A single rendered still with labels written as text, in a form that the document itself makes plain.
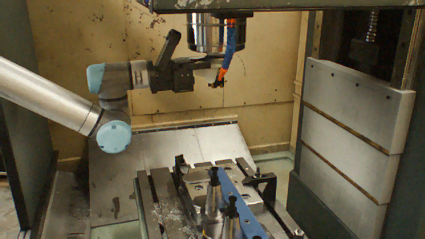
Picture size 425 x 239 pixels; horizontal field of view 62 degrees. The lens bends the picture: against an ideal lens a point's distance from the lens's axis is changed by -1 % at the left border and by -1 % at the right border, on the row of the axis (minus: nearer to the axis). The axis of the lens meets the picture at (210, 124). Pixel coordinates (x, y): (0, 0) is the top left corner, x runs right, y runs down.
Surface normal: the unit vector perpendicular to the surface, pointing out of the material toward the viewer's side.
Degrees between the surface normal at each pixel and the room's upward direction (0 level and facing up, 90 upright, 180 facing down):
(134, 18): 90
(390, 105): 90
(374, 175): 90
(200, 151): 24
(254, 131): 90
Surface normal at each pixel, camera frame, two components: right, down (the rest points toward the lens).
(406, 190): -0.96, 0.11
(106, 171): 0.11, -0.70
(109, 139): 0.23, 0.37
